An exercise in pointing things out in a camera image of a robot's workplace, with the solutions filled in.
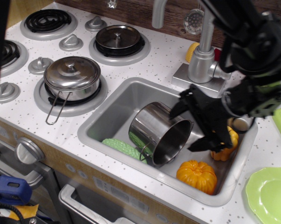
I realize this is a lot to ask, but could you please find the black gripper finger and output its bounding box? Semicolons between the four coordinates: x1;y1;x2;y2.
169;98;189;119
187;137;224;152

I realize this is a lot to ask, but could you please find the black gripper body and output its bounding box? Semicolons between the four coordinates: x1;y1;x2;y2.
180;84;233;149

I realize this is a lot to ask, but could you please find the steel pot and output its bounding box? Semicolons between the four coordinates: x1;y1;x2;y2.
129;102;193;166

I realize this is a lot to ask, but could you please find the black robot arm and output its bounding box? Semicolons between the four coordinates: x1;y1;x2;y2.
170;0;281;152

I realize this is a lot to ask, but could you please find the grey sink basin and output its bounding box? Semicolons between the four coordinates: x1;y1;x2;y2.
78;77;258;206

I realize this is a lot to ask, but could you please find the dark steel pot lid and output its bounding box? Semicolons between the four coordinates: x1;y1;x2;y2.
96;25;141;49

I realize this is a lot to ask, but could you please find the yellow toy bell pepper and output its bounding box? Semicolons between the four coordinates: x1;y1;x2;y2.
211;126;239;161

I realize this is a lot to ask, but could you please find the orange toy pumpkin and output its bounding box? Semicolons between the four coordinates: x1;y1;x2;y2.
176;160;217;195

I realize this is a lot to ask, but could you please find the silver toy faucet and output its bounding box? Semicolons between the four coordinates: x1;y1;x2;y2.
151;0;234;98

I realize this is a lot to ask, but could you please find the yellow toy corn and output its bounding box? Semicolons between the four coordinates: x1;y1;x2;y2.
185;42;199;63

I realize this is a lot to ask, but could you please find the green plastic plate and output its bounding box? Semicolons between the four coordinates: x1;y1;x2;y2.
246;167;281;224

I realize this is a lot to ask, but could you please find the lidded steel saucepan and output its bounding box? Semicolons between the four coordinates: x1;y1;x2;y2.
43;56;108;118

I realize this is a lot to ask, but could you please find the silver stove knob back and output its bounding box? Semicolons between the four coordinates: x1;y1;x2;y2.
85;16;107;32

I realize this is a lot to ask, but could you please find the silver stove knob middle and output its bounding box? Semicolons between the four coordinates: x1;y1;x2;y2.
59;34;83;52

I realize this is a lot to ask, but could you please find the silver stove knob front-left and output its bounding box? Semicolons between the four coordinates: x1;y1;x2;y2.
28;57;53;75

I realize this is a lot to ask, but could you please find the silver oven knob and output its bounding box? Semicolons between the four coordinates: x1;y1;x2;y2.
14;137;45;165

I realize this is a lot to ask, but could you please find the black coil burner back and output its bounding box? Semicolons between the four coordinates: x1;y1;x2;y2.
25;9;72;33

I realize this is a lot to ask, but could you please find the black coil burner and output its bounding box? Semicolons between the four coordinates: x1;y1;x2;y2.
1;40;20;68
25;9;72;33

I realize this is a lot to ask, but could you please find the silver stove knob near-left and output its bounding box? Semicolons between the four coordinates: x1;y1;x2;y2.
0;82;21;103

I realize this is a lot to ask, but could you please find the black coil burner left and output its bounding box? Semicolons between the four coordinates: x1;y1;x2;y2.
1;40;20;68

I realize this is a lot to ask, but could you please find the blue clamp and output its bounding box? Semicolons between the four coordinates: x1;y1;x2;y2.
0;175;33;205

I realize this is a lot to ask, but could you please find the silver oven door handle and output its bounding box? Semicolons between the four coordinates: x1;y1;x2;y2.
0;153;44;189

